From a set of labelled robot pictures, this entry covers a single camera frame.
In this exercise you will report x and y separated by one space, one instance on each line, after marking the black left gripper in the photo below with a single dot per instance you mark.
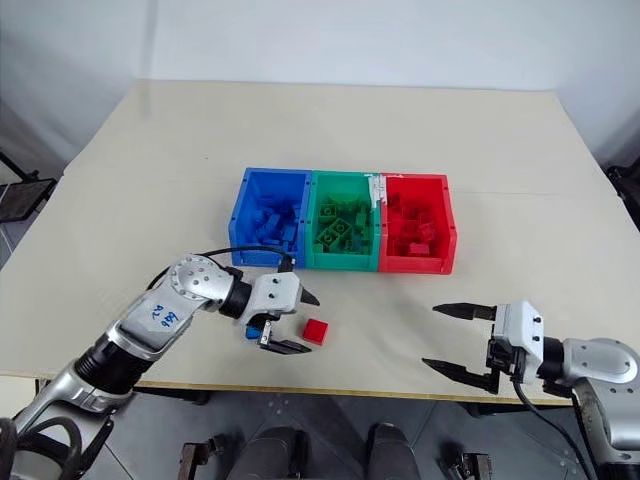
265 334

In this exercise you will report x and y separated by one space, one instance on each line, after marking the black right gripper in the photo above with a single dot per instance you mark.
502 357

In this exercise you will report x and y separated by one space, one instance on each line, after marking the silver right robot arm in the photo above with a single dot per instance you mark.
600 370

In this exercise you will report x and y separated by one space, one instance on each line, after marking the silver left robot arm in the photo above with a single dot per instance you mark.
150 320

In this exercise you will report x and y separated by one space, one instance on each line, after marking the small red cube block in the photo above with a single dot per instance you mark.
315 332

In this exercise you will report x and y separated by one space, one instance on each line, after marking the small blue block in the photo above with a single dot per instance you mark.
251 333

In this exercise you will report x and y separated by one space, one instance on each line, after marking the green plastic bin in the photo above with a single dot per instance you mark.
340 261

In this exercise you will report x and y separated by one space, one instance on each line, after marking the red plastic bin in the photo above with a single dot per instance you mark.
415 265

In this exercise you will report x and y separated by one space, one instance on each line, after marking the flat green block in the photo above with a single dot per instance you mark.
357 246

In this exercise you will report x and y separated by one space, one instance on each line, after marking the green studded long block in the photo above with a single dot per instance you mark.
334 232

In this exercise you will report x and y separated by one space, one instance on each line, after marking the blue plastic bin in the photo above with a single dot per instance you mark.
240 235

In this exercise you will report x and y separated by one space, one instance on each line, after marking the green studded square block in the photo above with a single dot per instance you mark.
327 213

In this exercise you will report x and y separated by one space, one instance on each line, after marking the small green block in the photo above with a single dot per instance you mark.
361 221

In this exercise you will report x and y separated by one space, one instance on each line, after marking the dark rounded shape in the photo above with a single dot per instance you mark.
392 450
275 452

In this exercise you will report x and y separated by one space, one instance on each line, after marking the white tape strip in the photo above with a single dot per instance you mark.
374 190

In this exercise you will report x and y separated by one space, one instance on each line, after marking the black metal stand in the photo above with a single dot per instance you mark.
22 197

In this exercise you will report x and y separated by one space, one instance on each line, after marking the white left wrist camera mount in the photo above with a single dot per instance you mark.
277 295

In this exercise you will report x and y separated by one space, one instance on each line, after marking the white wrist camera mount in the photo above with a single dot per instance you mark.
277 295
520 325

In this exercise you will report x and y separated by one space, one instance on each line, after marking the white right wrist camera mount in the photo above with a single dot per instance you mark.
520 325

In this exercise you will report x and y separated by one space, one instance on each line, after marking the dark metal bracket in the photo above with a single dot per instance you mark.
200 457
470 465

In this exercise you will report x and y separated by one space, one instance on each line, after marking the dark table frame bar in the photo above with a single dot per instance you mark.
175 395

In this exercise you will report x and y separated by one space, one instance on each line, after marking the black equipment frame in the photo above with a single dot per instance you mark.
625 190

